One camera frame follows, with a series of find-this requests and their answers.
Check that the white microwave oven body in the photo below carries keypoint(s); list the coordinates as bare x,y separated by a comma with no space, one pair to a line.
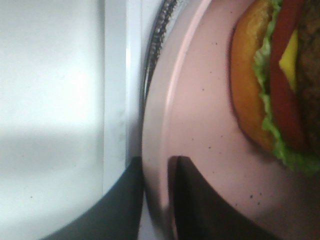
70,76

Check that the pink plate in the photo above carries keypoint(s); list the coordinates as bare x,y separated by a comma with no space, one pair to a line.
189,113

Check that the burger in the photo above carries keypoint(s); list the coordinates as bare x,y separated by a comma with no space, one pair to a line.
275,80

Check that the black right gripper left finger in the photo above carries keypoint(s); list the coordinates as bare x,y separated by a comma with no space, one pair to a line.
116,216

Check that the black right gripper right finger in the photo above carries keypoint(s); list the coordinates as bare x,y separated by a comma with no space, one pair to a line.
198,212

